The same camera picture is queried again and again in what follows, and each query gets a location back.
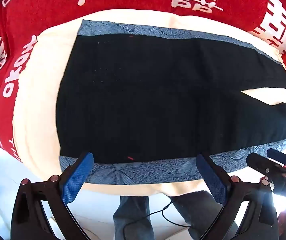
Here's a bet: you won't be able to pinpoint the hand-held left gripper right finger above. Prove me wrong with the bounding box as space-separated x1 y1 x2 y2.
195 153 280 240

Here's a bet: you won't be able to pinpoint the black pants with blue trim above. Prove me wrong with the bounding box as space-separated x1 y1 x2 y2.
56 19 286 185

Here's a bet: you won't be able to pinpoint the black cable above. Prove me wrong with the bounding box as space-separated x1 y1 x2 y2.
122 199 191 240

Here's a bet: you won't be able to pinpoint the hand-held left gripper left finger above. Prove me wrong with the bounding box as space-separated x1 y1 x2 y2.
12 152 94 240

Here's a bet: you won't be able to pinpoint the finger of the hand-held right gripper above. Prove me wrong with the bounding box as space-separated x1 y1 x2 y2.
246 152 283 175
267 148 286 167

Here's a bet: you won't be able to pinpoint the cream blanket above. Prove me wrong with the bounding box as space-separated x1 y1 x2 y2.
12 9 286 197

